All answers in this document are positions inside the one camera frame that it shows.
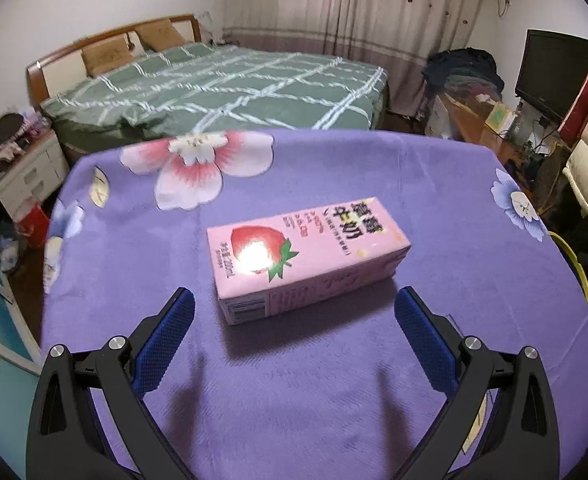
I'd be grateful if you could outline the yellow rimmed trash bin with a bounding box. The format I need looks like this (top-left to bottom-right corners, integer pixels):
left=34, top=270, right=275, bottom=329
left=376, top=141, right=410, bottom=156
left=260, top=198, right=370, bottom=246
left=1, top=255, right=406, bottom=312
left=548, top=231, right=588, bottom=311

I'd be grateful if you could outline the red bucket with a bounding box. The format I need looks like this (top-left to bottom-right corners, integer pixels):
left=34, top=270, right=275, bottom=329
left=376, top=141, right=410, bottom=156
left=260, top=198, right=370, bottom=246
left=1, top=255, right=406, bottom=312
left=16, top=204, right=50, bottom=248

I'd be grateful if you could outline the pink strawberry milk carton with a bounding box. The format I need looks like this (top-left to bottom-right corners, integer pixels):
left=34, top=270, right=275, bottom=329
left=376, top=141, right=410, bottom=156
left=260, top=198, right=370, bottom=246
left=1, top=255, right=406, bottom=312
left=206, top=196, right=412, bottom=326

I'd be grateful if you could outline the pink striped curtain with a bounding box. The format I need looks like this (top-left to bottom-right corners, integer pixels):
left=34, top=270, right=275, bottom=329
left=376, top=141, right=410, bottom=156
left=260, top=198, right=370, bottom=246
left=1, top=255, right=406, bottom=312
left=222, top=0, right=490, bottom=116

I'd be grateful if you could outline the wooden bed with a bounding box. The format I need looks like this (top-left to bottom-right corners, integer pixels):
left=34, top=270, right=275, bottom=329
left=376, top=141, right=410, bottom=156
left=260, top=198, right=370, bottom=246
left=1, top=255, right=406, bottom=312
left=26, top=14, right=391, bottom=161

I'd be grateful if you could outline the red hanging garment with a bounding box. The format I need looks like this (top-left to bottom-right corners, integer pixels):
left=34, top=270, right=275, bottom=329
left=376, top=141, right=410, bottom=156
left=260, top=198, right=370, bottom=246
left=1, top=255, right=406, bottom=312
left=559, top=35, right=588, bottom=146

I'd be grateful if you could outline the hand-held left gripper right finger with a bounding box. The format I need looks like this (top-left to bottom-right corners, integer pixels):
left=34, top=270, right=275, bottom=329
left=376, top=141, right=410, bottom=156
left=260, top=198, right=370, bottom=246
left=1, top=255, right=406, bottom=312
left=394, top=287, right=561, bottom=480

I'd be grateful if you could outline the brown pillow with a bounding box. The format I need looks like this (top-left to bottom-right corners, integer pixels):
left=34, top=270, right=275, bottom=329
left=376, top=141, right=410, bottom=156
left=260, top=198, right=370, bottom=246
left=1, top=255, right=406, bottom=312
left=81, top=37, right=130, bottom=77
left=134, top=19, right=187, bottom=52

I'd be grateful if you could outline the green booklet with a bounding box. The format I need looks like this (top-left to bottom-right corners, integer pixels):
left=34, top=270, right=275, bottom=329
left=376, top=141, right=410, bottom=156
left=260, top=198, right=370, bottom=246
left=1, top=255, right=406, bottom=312
left=485, top=101, right=516, bottom=133

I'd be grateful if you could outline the purple floral tablecloth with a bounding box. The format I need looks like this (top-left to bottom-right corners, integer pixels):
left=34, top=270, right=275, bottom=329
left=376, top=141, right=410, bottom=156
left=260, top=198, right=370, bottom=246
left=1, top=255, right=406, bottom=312
left=38, top=129, right=588, bottom=480

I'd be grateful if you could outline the white nightstand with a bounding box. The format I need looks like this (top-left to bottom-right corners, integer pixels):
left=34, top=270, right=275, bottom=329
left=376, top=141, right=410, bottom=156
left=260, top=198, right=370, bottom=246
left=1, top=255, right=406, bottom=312
left=0, top=132, right=70, bottom=218

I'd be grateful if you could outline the green plaid duvet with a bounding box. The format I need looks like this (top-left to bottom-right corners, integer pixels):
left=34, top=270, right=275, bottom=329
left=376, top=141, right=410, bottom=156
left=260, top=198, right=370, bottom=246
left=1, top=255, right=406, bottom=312
left=40, top=42, right=389, bottom=153

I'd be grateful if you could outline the white box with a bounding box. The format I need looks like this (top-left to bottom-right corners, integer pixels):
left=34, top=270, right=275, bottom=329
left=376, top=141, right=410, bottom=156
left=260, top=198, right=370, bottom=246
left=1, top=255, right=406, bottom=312
left=425, top=95, right=462, bottom=141

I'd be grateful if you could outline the wooden side desk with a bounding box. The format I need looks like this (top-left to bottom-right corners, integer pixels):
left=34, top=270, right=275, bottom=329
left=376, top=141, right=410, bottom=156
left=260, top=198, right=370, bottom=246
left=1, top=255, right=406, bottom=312
left=439, top=92, right=530, bottom=166

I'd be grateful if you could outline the pile of mixed clothes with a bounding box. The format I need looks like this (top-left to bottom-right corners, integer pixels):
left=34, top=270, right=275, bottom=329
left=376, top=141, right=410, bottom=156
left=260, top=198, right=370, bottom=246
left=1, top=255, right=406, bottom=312
left=426, top=47, right=505, bottom=106

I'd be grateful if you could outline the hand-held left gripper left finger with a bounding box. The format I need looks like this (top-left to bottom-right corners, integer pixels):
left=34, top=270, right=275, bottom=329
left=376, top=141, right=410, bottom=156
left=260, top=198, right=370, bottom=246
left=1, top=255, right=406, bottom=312
left=26, top=287, right=196, bottom=480

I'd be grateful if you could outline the black television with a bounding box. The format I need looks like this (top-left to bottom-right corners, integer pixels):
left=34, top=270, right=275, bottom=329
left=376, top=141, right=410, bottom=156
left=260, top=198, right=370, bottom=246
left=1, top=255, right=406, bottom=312
left=515, top=29, right=588, bottom=123

